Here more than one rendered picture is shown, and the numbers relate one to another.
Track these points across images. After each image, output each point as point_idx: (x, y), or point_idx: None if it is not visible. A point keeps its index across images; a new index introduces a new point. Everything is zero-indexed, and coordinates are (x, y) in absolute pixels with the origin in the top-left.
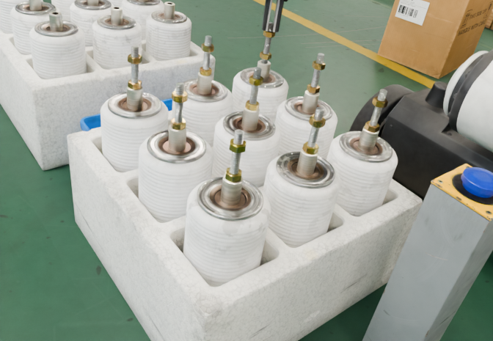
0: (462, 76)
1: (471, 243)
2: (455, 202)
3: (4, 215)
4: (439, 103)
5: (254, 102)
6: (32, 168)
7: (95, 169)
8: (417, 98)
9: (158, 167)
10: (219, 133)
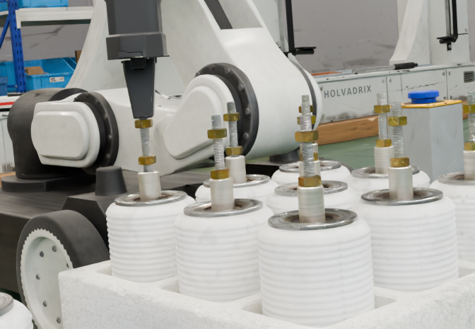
0: (232, 95)
1: (461, 129)
2: (444, 107)
3: None
4: (125, 187)
5: None
6: None
7: (408, 310)
8: (103, 197)
9: (452, 202)
10: (338, 199)
